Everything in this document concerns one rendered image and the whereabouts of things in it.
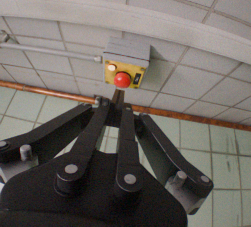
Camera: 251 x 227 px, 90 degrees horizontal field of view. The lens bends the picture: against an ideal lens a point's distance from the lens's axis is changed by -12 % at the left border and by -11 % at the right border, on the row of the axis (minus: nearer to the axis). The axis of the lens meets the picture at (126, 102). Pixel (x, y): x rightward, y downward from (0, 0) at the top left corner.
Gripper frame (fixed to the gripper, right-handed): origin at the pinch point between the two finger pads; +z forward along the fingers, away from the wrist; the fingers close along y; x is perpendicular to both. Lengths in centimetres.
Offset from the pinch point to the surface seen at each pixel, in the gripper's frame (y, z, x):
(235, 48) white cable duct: 22.4, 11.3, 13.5
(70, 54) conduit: -13.6, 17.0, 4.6
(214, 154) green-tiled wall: 46, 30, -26
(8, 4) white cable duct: -26.8, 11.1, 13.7
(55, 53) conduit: -17.7, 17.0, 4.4
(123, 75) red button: 0.1, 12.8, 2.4
